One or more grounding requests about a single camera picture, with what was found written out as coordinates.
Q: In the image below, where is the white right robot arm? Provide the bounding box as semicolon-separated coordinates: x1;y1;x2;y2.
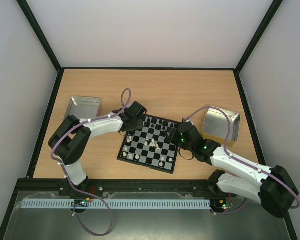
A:
165;121;300;219

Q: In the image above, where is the black silver chess board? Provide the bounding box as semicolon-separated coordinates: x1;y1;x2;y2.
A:
117;114;181;174

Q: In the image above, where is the pink metal tin box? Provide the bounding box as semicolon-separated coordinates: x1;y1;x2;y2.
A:
63;96;101;119

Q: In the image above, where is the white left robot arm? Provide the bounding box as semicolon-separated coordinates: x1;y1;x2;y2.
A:
48;101;147;186

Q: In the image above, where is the black aluminium frame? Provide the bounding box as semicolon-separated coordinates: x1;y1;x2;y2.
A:
0;0;283;240

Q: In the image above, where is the light blue cable duct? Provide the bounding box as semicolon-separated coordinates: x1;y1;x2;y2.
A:
21;199;211;210

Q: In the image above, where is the yellow metal tin box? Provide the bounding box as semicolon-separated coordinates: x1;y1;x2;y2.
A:
201;106;241;147

